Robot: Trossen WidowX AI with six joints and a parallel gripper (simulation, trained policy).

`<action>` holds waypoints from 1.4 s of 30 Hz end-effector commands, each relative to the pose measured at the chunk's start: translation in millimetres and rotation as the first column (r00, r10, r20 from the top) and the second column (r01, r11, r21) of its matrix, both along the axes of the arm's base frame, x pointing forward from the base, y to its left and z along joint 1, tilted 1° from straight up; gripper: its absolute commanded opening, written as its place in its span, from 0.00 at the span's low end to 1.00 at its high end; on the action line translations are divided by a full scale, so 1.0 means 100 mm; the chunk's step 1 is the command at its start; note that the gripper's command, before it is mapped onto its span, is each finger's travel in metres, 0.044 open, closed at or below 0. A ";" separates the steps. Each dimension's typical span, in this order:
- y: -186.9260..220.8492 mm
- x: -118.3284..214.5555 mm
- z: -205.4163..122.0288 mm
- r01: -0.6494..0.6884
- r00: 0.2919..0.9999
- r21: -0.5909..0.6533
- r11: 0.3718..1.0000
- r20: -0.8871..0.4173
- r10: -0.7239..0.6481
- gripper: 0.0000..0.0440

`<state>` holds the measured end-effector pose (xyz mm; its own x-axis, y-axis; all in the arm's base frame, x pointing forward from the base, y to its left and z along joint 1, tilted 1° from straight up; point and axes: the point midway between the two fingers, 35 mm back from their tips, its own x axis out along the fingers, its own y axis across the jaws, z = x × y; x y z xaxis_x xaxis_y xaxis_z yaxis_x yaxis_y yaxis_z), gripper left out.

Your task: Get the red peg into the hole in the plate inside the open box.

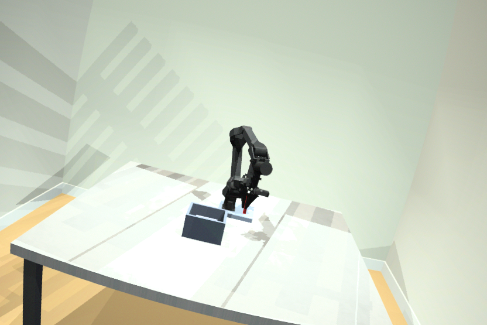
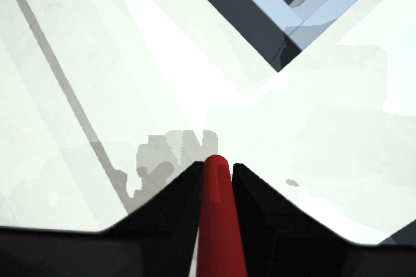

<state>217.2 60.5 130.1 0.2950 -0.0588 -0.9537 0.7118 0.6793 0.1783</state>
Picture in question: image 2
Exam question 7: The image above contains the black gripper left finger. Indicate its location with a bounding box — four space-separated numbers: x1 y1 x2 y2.
0 161 204 277

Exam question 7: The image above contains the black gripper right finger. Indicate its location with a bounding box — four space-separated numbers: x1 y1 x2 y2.
232 163 416 277

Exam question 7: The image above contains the red peg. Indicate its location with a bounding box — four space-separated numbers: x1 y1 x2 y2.
195 155 247 277

